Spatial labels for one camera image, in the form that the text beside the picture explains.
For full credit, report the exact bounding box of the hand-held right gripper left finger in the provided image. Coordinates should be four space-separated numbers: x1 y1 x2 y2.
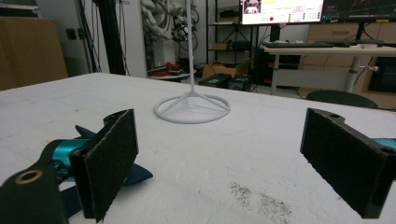
68 108 139 223

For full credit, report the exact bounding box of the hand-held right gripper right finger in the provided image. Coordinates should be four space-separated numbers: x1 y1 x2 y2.
300 107 396 219

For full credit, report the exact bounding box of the black chair back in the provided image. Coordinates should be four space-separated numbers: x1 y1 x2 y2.
305 90 379 110

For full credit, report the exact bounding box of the black computer case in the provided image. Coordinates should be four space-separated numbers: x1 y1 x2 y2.
368 57 396 93

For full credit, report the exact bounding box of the low white round table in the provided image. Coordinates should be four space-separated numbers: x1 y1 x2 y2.
148 69 198 81

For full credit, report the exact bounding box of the white desk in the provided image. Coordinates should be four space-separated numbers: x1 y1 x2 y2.
263 46 396 96

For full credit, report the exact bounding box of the black keyboard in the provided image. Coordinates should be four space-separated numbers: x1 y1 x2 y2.
262 41 335 49
314 39 386 49

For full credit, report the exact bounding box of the black box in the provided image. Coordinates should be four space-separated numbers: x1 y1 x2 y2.
199 73 233 89
228 74 252 92

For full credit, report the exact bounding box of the brown cardboard panel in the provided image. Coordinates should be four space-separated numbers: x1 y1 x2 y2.
0 16 69 91

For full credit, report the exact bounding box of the open cardboard box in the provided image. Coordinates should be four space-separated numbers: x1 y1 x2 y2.
201 57 253 80

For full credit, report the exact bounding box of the dark computer monitor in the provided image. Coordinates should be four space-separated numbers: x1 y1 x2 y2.
321 0 396 23

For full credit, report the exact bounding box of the bright computer monitor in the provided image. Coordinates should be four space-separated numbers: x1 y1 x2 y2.
239 0 325 26

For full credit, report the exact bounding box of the black metal shelf rack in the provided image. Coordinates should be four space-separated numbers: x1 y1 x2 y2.
205 0 260 64

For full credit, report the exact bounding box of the black stand with cables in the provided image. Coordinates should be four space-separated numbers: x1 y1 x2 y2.
76 0 130 77

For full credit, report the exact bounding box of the white ring-base stand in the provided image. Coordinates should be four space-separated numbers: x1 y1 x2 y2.
153 0 232 125

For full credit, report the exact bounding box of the black wall socket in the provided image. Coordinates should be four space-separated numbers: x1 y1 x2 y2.
65 27 78 41

